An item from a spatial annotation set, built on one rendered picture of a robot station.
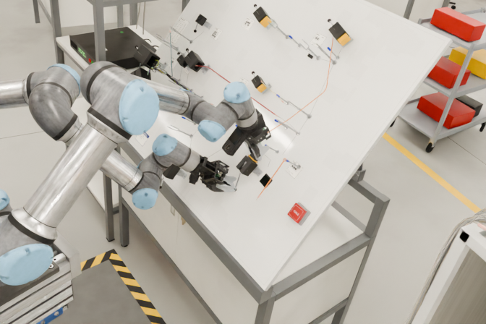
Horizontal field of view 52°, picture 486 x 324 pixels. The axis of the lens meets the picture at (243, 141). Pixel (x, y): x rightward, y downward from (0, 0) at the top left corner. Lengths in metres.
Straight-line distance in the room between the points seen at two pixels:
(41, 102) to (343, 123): 0.95
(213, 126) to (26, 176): 2.28
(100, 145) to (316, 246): 1.13
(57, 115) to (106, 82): 0.33
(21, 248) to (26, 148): 2.69
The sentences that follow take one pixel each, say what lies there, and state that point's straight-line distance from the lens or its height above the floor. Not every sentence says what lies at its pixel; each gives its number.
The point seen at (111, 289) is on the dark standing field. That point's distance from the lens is 2.83.
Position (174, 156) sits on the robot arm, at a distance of 1.62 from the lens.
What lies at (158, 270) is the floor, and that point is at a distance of 2.90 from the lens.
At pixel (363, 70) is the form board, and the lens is 1.76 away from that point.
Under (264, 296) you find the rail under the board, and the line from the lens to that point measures 1.77.
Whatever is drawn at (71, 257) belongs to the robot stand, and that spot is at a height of 1.12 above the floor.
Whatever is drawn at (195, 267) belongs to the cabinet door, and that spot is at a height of 0.54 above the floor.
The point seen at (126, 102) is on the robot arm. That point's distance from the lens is 1.12.
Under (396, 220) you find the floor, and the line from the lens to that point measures 3.55.
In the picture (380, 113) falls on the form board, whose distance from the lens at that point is 1.68.
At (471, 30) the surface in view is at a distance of 3.98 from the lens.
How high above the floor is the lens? 2.22
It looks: 35 degrees down
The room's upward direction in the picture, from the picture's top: 8 degrees clockwise
